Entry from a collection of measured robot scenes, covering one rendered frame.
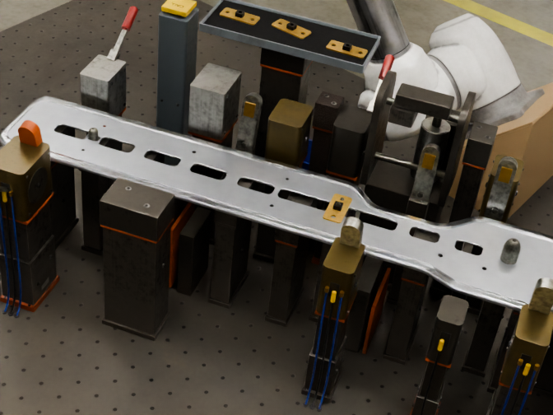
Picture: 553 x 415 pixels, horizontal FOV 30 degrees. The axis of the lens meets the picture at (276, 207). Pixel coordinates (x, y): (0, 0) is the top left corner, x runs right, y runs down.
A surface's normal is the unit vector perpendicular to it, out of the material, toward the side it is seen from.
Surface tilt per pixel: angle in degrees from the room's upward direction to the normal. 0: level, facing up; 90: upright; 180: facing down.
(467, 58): 46
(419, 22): 0
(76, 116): 0
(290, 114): 0
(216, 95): 90
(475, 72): 54
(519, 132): 90
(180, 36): 90
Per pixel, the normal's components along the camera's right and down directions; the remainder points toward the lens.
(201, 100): -0.33, 0.58
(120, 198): 0.09, -0.77
